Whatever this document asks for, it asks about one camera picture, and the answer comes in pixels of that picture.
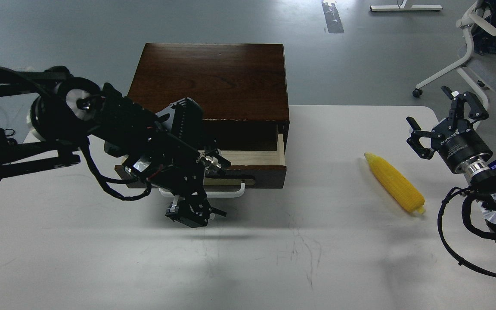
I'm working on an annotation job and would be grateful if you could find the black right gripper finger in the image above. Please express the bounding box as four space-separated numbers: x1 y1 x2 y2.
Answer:
406 116 435 160
441 86 490 122

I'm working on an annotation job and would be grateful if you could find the wooden drawer with white handle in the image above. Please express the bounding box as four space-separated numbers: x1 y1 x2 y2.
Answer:
115 133 287 198

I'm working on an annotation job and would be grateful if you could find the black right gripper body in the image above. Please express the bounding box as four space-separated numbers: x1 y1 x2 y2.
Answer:
431 118 493 174

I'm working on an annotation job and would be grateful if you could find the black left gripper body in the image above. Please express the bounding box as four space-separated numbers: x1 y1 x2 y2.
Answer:
123 98 206 202

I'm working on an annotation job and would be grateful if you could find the yellow corn cob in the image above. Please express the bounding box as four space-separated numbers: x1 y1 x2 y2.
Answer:
364 152 426 214

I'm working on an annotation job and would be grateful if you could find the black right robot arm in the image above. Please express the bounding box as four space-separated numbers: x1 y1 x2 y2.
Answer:
406 86 496 240

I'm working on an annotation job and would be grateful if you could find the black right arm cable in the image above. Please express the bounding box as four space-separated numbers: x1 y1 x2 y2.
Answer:
437 186 496 285

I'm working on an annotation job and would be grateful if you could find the white office chair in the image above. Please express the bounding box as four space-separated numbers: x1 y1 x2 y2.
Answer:
412 0 496 97

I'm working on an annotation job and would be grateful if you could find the white desk base foot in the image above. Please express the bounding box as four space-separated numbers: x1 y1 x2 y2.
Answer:
369 0 443 12

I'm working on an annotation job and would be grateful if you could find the dark wooden drawer cabinet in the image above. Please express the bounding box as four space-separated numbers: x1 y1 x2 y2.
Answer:
128 43 290 151

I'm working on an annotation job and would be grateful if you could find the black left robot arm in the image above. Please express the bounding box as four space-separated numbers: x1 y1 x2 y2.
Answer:
0 65 231 228

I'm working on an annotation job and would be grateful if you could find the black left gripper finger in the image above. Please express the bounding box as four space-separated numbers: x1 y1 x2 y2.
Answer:
165 195 227 228
201 149 232 175

